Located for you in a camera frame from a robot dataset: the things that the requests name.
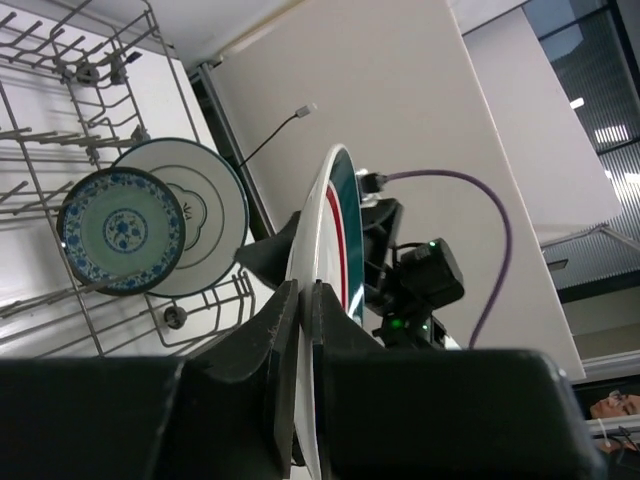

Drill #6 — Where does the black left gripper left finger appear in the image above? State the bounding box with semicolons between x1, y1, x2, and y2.
1;281;299;479

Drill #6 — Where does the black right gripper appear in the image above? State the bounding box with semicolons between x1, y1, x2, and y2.
236;199;465;350

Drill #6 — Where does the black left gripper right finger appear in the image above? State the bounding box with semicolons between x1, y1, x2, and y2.
310;282;607;479

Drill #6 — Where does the teal red rimmed plate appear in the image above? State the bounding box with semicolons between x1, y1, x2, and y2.
285;144;364;479

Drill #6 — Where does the white plate with dark outline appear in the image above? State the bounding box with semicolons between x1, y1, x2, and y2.
114;138;249;298

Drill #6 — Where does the blue floral green plate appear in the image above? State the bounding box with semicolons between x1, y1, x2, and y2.
56;167;186;296

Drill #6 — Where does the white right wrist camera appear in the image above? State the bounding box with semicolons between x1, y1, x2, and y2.
356;169;386;208

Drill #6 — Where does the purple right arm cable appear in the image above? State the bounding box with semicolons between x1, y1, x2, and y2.
382;168;514;350

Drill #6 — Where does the black hanging usb cable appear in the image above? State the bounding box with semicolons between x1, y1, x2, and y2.
238;102;318;169

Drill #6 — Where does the grey wire dish rack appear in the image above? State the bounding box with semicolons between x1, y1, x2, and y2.
1;1;256;358

